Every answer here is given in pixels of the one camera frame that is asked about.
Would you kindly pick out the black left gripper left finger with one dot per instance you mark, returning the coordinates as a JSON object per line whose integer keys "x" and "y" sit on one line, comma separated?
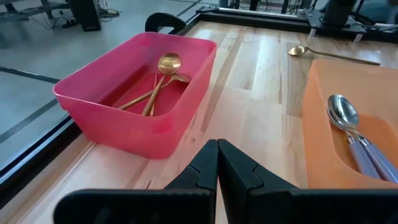
{"x": 199, "y": 177}

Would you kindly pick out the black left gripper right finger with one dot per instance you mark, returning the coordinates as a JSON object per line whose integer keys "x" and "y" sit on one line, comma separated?
{"x": 248, "y": 186}

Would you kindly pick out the gold spoon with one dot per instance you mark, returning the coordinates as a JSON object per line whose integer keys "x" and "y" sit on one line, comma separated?
{"x": 182, "y": 77}
{"x": 169, "y": 63}
{"x": 298, "y": 50}
{"x": 152, "y": 110}

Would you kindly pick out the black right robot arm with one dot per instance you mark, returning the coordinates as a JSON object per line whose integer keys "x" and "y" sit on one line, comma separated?
{"x": 339, "y": 12}

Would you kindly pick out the orange plastic bin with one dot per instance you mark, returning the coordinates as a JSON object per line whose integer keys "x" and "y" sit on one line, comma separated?
{"x": 320, "y": 155}

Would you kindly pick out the pink plastic bin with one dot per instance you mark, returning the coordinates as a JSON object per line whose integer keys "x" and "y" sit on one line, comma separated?
{"x": 124, "y": 133}

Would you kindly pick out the black computer tower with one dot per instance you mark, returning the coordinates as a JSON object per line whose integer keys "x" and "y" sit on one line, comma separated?
{"x": 85, "y": 15}

